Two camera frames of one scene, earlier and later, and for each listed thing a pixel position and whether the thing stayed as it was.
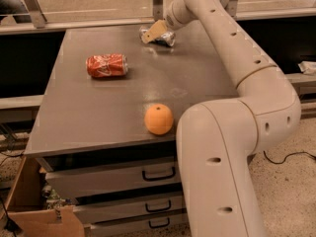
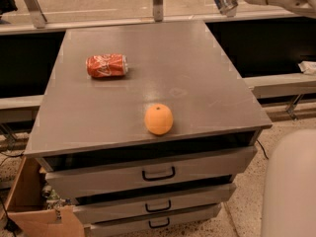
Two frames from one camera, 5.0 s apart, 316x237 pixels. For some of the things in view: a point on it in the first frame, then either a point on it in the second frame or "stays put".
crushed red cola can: [106, 65] stays put
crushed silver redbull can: [166, 39] to [226, 4]
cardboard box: [27, 210] stays put
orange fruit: [158, 118] stays put
